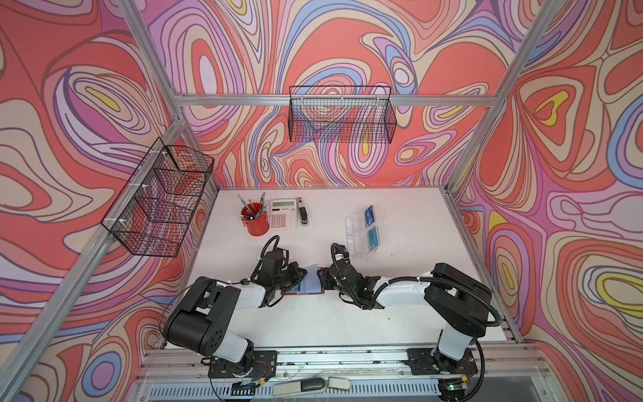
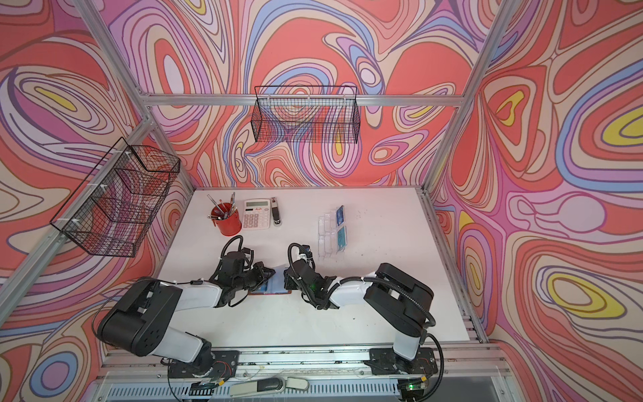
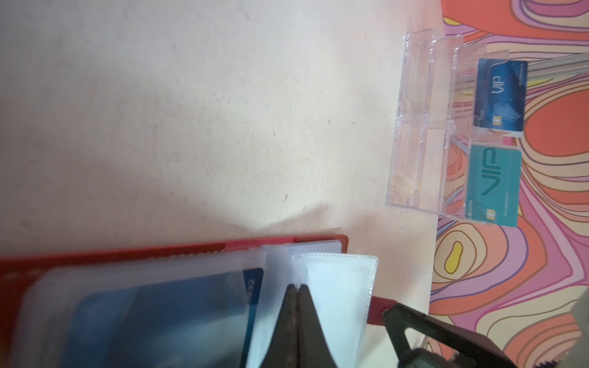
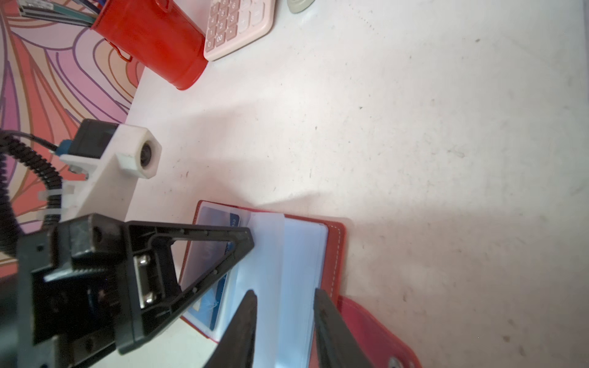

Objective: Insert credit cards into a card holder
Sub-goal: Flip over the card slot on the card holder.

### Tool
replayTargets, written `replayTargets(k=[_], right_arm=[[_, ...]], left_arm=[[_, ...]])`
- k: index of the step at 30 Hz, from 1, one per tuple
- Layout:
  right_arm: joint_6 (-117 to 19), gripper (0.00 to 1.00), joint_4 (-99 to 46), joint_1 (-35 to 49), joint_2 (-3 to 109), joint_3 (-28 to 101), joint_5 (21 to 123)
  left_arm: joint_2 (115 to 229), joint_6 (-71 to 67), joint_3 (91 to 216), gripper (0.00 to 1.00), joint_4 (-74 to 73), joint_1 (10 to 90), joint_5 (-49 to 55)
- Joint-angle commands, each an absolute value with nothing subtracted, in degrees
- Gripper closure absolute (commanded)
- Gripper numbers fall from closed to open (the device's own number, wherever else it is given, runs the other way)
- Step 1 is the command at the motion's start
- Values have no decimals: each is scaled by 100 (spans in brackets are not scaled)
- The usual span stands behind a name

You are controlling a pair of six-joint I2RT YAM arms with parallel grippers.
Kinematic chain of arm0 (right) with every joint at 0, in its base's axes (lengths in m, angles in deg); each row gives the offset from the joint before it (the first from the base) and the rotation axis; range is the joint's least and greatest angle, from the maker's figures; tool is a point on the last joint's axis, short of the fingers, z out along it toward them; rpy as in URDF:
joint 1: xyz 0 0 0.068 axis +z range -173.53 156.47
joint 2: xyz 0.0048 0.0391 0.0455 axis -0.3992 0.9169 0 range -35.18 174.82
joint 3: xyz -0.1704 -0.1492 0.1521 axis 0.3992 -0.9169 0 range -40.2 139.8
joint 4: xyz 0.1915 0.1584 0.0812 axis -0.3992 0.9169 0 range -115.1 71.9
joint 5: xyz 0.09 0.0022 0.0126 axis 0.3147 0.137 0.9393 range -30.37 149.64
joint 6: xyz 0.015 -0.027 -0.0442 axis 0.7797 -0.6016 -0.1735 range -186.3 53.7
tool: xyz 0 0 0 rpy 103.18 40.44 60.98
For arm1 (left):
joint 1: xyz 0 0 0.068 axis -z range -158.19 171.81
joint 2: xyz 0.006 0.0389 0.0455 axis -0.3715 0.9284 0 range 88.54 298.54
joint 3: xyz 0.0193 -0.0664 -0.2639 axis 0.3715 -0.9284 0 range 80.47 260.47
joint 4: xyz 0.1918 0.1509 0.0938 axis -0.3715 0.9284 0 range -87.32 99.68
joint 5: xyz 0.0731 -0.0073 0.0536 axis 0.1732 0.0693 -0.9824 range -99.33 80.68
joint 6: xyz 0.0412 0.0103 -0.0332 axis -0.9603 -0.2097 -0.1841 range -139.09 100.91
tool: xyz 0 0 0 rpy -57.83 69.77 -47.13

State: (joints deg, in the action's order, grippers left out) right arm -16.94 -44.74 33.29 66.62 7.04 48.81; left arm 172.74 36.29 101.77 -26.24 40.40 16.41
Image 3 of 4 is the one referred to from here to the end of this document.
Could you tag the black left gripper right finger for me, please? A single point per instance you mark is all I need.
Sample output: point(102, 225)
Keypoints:
point(313, 350)

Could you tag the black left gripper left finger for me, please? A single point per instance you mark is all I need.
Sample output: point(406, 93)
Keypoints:
point(283, 350)

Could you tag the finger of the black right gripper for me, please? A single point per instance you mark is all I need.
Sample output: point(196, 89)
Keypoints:
point(471, 349)

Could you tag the blue patterned credit card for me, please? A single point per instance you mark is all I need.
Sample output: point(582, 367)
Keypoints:
point(196, 322)

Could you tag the red leather card holder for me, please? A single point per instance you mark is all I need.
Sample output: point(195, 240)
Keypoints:
point(39, 295)

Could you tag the teal credit card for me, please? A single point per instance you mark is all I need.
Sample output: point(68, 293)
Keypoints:
point(493, 184)

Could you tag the clear plastic card tray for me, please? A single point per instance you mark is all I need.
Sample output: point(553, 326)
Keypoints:
point(434, 129)

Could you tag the blue VIP credit card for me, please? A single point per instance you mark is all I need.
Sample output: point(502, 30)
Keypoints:
point(500, 94)

